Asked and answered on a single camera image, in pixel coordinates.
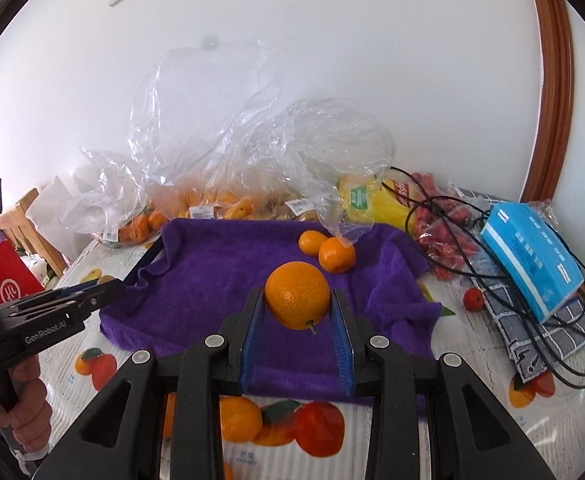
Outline orange with stem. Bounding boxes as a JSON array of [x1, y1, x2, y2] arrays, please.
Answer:
[[264, 261, 331, 334]]

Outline small orange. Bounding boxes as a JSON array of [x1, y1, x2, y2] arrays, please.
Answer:
[[298, 230, 328, 257]]

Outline bag of red fruits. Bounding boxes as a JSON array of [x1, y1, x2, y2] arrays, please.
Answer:
[[407, 172, 480, 281]]

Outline person's left hand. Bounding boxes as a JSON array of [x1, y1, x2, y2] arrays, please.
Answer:
[[0, 356, 52, 453]]

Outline red paper shopping bag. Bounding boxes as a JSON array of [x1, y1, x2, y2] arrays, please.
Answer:
[[0, 240, 44, 304]]

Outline white plastic bag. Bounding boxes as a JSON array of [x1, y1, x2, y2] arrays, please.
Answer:
[[26, 177, 92, 261]]

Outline black tray under towel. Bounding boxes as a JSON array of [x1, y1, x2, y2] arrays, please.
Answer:
[[123, 237, 164, 286]]

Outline wooden chair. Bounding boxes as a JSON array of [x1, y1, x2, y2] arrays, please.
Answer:
[[0, 188, 67, 278]]

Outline left clear plastic fruit bag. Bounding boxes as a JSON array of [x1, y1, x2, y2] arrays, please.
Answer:
[[60, 148, 168, 247]]

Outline grey checked cloth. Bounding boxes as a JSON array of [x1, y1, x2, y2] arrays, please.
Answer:
[[471, 256, 585, 389]]

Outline purple towel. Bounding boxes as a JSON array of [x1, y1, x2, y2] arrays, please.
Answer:
[[99, 219, 442, 400]]

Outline small red fruit by cloth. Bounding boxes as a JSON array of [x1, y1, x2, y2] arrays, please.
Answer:
[[463, 287, 485, 312]]

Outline fruit print tablecloth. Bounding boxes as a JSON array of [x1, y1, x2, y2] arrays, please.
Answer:
[[32, 238, 585, 480]]

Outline blue tissue pack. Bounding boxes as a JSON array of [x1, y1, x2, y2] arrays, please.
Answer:
[[481, 203, 584, 323]]

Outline large clear plastic fruit bag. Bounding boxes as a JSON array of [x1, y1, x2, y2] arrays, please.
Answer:
[[128, 40, 396, 243]]

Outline yellow snack package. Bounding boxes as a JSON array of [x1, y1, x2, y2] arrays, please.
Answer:
[[338, 174, 420, 231]]

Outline black cable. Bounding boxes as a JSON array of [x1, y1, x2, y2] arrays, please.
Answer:
[[381, 166, 585, 391]]

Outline brown wooden door frame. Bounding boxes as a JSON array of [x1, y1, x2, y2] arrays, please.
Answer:
[[521, 0, 575, 202]]

